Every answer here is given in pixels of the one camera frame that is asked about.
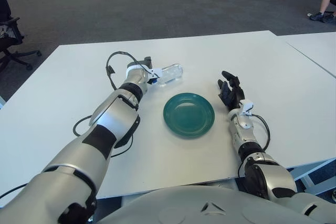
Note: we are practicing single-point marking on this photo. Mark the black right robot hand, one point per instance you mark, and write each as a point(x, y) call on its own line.
point(233, 95)

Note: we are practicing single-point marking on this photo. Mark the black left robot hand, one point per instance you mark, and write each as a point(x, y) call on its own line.
point(143, 63)

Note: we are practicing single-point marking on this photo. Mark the clear plastic water bottle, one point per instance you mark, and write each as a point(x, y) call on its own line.
point(172, 74)

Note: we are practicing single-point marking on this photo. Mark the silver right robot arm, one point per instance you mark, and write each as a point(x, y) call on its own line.
point(246, 134)

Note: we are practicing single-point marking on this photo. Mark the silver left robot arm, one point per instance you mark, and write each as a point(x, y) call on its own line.
point(113, 116)

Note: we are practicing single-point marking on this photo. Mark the green round plate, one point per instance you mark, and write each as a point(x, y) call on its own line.
point(189, 115)

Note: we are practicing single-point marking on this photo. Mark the grey robot torso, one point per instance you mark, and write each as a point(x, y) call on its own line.
point(210, 208)

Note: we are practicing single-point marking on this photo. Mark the seated person in shorts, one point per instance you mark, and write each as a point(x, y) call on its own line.
point(325, 1)

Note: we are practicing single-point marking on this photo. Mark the black office chair with armrest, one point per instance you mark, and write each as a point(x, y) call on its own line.
point(13, 28)

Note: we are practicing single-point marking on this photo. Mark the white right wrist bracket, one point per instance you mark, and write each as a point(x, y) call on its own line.
point(246, 106)

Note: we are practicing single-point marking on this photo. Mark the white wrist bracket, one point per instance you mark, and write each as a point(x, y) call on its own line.
point(246, 106)
point(157, 73)

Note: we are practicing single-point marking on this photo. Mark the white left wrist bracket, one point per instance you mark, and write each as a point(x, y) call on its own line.
point(157, 73)

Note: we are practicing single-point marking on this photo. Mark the white table frame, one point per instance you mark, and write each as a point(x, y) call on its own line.
point(315, 171)

